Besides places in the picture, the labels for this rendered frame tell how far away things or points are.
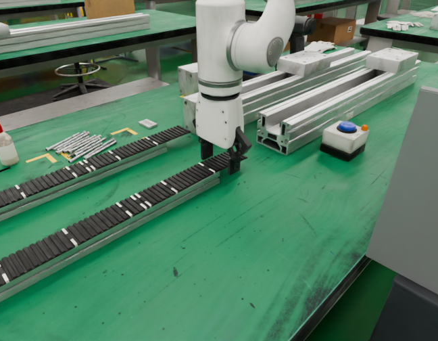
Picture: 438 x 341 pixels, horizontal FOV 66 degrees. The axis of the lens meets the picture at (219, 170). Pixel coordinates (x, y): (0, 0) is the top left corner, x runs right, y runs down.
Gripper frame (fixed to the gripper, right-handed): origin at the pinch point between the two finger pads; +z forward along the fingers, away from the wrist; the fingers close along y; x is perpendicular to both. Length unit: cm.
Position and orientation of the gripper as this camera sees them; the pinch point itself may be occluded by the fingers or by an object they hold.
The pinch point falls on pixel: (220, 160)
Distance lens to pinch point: 73.8
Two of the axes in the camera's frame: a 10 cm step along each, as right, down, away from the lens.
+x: 7.2, -3.7, 5.8
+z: 0.0, 8.4, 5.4
